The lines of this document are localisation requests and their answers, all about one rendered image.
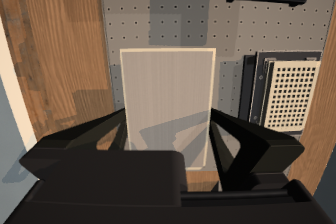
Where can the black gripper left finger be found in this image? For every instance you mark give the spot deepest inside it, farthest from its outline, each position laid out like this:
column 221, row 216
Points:
column 86, row 135

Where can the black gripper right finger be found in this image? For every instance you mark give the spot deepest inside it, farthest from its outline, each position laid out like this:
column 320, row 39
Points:
column 261, row 149

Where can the grey perforated base plate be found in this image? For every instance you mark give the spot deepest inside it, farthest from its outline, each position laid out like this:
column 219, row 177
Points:
column 234, row 29

